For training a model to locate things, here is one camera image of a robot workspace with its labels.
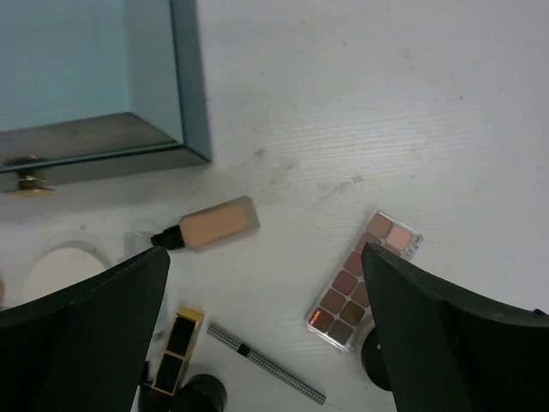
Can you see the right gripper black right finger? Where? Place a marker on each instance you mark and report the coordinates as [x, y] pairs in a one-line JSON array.
[[449, 349]]

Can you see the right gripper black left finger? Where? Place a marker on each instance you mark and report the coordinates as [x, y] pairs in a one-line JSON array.
[[83, 347]]

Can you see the black lid powder jar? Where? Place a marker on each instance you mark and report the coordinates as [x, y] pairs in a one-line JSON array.
[[372, 361]]

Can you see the brown eyeshadow palette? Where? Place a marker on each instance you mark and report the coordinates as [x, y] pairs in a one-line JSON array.
[[343, 305]]

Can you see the black round cosmetic jar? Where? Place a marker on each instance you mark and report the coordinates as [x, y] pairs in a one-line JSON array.
[[202, 393]]

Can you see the houndstooth eyeliner pen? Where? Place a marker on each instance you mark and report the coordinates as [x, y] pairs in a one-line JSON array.
[[265, 363]]

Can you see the clear acrylic drawer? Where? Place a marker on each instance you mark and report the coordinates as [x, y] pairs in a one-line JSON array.
[[68, 171]]

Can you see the beige foundation bottle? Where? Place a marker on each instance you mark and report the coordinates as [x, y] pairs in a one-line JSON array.
[[210, 226]]

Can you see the white round powder puff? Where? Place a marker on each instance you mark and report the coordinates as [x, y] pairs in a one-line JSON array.
[[63, 266]]

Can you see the teal drawer organizer box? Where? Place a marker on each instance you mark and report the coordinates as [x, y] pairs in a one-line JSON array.
[[98, 81]]

